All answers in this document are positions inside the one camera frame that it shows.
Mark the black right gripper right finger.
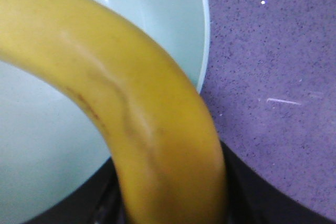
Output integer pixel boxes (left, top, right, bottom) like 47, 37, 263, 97
222, 143, 335, 224

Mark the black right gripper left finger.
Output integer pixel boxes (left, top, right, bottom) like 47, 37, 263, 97
26, 159, 126, 223

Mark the yellow banana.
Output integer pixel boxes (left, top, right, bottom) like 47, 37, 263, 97
1, 0, 227, 223

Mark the green bowl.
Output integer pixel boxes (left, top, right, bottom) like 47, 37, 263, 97
1, 0, 210, 223

